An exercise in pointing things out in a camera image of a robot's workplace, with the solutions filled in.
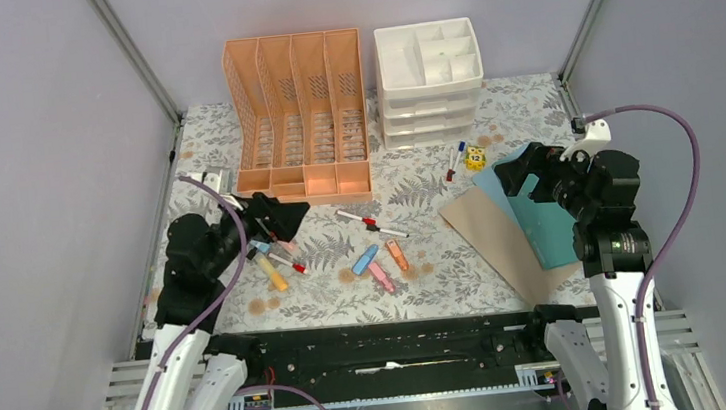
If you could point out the blue cap whiteboard marker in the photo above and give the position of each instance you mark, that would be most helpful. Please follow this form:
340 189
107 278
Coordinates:
459 154

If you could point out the teal folder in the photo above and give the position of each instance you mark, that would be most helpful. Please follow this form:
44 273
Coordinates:
548 230

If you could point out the black cap white marker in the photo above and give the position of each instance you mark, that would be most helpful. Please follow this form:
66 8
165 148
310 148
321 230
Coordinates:
374 228

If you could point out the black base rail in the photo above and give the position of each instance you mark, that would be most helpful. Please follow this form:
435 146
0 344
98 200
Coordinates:
391 360

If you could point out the orange plastic file organizer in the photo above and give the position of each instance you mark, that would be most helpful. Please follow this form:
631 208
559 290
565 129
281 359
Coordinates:
301 103

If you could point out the light blue folder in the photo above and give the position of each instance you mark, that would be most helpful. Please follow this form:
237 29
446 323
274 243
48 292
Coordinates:
487 181

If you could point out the red cap marker near drawers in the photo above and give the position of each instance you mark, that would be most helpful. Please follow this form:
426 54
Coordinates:
451 165

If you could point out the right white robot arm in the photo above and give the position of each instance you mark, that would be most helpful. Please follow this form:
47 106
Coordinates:
599 193

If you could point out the orange highlighter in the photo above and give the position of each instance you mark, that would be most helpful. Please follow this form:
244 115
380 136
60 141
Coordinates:
397 254

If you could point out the white plastic drawer unit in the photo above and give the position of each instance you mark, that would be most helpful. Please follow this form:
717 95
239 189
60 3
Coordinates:
429 78

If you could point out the yellow highlighter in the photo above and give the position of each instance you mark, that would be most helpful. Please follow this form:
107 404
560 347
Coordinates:
271 272

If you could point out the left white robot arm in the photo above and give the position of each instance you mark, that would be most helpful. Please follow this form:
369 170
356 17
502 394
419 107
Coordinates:
191 367

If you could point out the pink highlighter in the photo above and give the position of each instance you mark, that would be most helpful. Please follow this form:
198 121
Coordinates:
381 277

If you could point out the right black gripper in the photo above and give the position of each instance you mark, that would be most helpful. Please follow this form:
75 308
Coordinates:
545 160

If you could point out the yellow owl eraser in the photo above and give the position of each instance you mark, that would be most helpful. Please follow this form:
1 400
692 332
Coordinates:
475 159

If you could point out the floral patterned desk mat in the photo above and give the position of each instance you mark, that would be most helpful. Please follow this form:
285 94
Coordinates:
446 277

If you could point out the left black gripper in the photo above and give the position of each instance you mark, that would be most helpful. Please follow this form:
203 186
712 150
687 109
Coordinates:
284 218

